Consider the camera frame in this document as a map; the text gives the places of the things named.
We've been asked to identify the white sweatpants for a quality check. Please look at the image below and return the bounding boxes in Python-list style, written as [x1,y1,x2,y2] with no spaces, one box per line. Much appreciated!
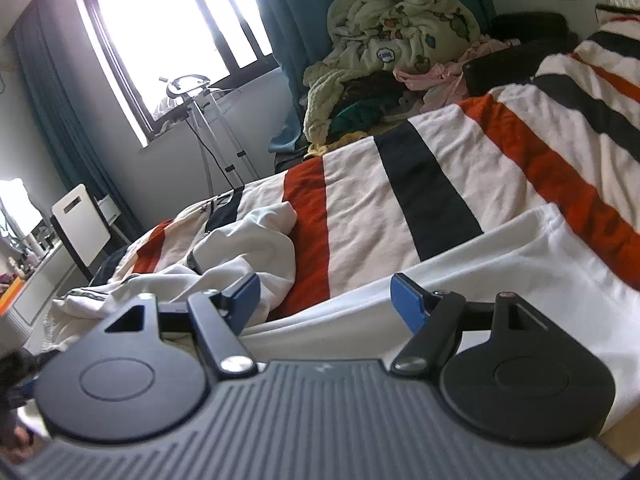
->
[43,204,639,425]

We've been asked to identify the striped white orange black blanket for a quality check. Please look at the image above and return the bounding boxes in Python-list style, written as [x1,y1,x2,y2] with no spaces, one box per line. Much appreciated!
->
[96,6,639,318]

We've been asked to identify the white black chair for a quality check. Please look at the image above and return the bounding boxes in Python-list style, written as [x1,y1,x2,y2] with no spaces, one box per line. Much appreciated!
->
[50,183,131,282]

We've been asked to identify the light blue cloth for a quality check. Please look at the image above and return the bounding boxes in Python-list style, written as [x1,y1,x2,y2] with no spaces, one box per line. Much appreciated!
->
[268,107,303,154]

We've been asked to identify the yellow garment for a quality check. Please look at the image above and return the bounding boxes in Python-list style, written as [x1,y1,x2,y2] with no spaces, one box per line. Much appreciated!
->
[304,131,369,159]

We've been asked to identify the white dressing table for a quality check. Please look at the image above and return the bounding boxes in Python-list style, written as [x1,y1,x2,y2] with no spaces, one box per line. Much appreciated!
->
[1,242,75,353]

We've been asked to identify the dark green garment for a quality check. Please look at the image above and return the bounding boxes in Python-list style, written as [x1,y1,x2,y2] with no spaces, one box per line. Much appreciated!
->
[328,96,396,139]

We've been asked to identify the arched vanity mirror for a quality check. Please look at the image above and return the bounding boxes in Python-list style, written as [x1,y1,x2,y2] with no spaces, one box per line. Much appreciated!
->
[0,178,44,259]

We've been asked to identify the white garment steamer stand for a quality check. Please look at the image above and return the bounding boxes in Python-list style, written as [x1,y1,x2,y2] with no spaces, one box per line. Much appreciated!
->
[160,74,259,190]

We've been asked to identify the pink garment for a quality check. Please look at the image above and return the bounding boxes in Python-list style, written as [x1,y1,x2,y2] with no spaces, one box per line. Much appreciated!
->
[393,35,521,113]

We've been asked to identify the cream patterned fleece blanket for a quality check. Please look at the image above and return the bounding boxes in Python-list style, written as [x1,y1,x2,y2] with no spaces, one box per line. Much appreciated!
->
[303,0,480,144]

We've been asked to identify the teal left curtain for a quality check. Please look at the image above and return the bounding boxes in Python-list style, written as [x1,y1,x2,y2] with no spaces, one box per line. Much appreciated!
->
[10,0,143,238]

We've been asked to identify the window with dark frame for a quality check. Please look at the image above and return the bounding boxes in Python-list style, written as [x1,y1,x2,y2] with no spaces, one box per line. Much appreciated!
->
[82,0,276,142]

